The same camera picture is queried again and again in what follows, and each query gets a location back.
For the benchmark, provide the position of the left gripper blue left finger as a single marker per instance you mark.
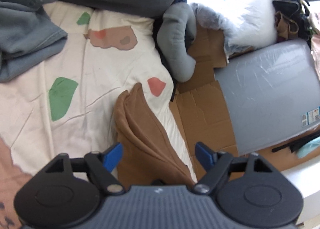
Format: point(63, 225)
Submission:
point(100, 166)

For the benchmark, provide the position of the light blue hanging towel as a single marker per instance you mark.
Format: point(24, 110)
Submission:
point(308, 148)

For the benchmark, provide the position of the grey neck pillow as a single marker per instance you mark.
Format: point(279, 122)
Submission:
point(178, 31)

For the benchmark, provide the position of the grey appliance cabinet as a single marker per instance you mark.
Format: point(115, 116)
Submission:
point(272, 94)

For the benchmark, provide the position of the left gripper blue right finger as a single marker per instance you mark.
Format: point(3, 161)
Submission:
point(216, 165)

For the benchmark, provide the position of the cream bear print bedsheet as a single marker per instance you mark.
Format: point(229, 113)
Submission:
point(65, 103)

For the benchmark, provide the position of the grey denim garment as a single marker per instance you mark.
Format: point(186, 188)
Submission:
point(28, 36)

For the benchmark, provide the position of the brown printed t-shirt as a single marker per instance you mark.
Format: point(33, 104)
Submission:
point(147, 152)

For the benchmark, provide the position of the brown cardboard sheet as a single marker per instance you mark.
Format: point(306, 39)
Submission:
point(199, 106)

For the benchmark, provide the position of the dark clothes pile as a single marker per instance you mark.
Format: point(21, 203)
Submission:
point(292, 20)

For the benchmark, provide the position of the white pillow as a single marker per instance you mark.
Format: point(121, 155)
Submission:
point(245, 23)

